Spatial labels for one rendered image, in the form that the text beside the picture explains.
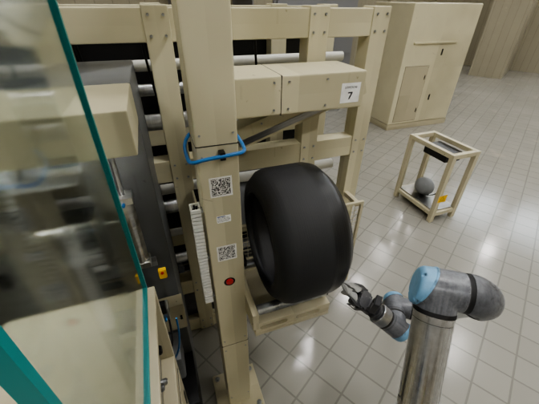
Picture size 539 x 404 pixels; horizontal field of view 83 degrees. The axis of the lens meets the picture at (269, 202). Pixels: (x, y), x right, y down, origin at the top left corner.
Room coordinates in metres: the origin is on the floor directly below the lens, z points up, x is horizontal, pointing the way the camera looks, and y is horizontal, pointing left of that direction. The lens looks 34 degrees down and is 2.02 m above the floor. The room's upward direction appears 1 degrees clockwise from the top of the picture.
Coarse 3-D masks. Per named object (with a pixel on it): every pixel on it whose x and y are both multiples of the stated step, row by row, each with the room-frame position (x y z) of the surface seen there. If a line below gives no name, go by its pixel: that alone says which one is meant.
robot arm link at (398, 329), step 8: (392, 312) 0.82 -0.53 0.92; (400, 312) 0.84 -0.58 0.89; (392, 320) 0.78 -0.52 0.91; (400, 320) 0.80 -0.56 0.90; (384, 328) 0.77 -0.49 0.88; (392, 328) 0.76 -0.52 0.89; (400, 328) 0.77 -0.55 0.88; (408, 328) 0.78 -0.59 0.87; (392, 336) 0.76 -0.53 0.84; (400, 336) 0.75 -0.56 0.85
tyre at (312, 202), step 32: (256, 192) 1.01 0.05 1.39; (288, 192) 0.91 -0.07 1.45; (320, 192) 0.93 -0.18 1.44; (256, 224) 1.23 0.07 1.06; (288, 224) 0.82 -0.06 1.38; (320, 224) 0.83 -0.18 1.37; (256, 256) 1.07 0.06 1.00; (288, 256) 0.76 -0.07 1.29; (320, 256) 0.77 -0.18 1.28; (352, 256) 0.84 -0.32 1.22; (288, 288) 0.74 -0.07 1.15; (320, 288) 0.77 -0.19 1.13
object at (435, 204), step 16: (432, 144) 2.92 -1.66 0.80; (464, 144) 2.93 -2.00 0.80; (448, 160) 2.69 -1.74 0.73; (400, 176) 3.18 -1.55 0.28; (448, 176) 2.66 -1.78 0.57; (464, 176) 2.78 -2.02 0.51; (400, 192) 3.12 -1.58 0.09; (416, 192) 3.06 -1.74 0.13; (432, 192) 3.06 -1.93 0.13; (432, 208) 2.67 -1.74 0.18; (448, 208) 2.75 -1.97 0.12
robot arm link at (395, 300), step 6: (390, 294) 0.94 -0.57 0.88; (396, 294) 0.94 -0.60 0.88; (384, 300) 0.93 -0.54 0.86; (390, 300) 0.91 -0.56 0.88; (396, 300) 0.91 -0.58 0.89; (402, 300) 0.91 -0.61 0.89; (408, 300) 0.91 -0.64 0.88; (390, 306) 0.88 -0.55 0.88; (396, 306) 0.87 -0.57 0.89; (402, 306) 0.88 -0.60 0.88; (408, 306) 0.88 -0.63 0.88; (402, 312) 0.85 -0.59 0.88; (408, 312) 0.86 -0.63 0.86; (408, 318) 0.85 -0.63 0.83
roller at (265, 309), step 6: (324, 294) 0.92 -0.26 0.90; (276, 300) 0.87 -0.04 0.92; (306, 300) 0.89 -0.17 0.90; (258, 306) 0.84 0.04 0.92; (264, 306) 0.84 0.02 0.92; (270, 306) 0.84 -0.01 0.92; (276, 306) 0.84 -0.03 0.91; (282, 306) 0.85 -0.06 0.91; (288, 306) 0.86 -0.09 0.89; (258, 312) 0.81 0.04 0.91; (264, 312) 0.82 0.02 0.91
